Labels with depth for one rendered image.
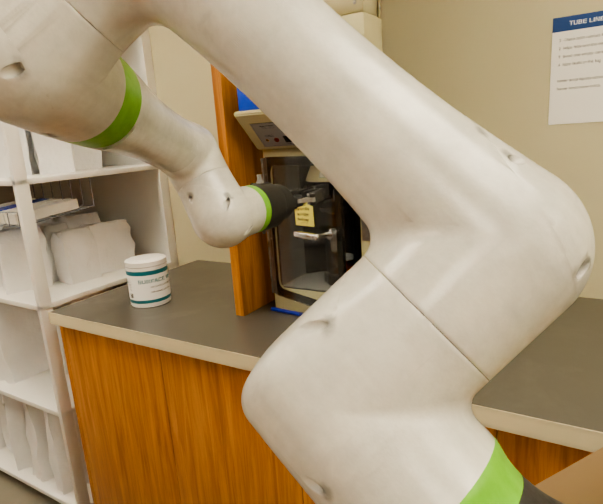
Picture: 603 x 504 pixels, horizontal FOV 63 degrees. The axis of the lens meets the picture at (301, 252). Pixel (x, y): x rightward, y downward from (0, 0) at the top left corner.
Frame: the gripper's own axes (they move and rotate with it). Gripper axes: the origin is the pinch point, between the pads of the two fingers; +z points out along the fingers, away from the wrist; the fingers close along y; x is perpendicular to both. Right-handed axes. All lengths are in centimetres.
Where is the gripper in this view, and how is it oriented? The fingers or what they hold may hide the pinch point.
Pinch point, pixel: (318, 191)
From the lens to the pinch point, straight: 116.4
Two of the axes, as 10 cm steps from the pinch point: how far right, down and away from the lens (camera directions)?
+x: 0.7, 9.7, 2.3
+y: -8.5, -0.6, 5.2
